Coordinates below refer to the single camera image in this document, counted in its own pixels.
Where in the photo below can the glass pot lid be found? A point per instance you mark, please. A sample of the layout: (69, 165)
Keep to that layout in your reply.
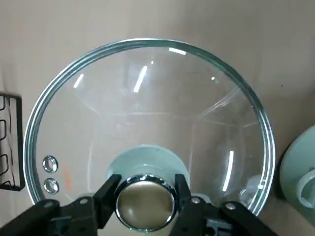
(147, 110)

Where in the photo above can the steel cooking pot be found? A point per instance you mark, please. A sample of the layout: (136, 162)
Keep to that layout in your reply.
(295, 159)

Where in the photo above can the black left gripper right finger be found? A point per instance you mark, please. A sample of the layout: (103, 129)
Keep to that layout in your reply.
(183, 191)

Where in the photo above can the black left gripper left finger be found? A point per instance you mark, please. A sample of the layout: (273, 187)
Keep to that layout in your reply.
(105, 194)

